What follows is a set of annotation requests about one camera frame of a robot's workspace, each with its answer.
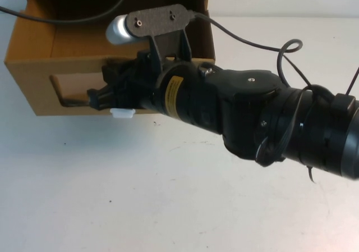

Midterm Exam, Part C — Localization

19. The black camera cable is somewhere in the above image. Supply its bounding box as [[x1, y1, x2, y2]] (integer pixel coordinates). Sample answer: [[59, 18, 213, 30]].
[[192, 10, 312, 90]]

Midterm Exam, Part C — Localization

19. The thin dark red wire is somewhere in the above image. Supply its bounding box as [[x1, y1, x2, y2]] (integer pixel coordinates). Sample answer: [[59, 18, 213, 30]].
[[346, 66, 359, 94]]

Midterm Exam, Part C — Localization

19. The white plastic drawer handle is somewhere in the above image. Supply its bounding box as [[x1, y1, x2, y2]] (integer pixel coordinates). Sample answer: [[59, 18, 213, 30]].
[[110, 108, 137, 120]]

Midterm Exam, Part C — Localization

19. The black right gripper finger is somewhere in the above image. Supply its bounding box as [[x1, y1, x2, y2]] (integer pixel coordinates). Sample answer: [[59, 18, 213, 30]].
[[86, 86, 114, 111], [101, 62, 126, 82]]

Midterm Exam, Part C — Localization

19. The cardboard shoe box drawer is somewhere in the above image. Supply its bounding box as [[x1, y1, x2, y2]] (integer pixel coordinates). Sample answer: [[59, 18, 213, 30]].
[[4, 0, 217, 117]]

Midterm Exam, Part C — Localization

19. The black zip tie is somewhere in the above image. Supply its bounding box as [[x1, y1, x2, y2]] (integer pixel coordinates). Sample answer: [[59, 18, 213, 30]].
[[306, 164, 319, 185]]

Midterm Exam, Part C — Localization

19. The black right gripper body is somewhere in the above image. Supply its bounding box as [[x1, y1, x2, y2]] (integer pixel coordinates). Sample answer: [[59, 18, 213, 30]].
[[112, 52, 224, 135]]

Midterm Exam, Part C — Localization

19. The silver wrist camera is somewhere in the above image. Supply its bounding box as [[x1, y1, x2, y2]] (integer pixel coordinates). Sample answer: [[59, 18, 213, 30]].
[[105, 13, 141, 46]]

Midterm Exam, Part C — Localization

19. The dark grey camera mount bracket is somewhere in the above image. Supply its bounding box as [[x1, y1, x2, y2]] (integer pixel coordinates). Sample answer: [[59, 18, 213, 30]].
[[125, 4, 196, 73]]

